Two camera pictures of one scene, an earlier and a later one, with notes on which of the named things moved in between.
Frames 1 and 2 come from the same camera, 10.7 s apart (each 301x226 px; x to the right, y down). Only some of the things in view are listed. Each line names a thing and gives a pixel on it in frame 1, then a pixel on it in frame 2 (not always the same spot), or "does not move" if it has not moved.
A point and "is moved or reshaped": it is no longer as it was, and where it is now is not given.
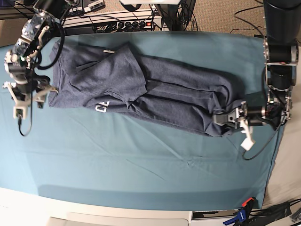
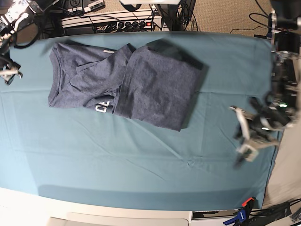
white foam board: [168, 218] does not move
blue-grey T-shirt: [117, 79] is moved or reshaped
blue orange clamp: [243, 214] does not move
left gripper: [33, 91] → [8, 68]
